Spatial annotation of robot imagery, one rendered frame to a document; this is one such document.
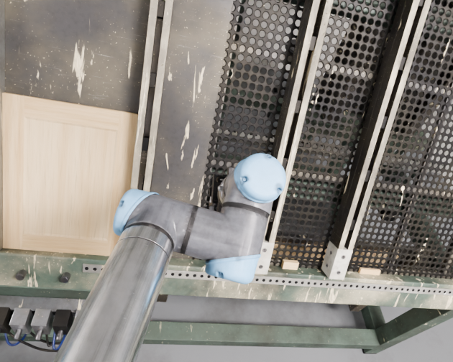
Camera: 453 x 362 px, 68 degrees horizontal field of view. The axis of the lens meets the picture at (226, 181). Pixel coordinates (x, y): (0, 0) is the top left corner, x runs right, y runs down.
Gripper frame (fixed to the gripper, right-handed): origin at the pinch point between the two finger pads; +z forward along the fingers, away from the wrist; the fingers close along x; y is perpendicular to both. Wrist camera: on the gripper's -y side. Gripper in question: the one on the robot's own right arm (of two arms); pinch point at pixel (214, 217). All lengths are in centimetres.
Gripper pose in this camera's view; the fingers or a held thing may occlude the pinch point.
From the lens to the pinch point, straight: 82.2
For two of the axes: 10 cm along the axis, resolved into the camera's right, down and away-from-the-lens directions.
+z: -2.4, 2.2, 9.5
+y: 0.6, -9.7, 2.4
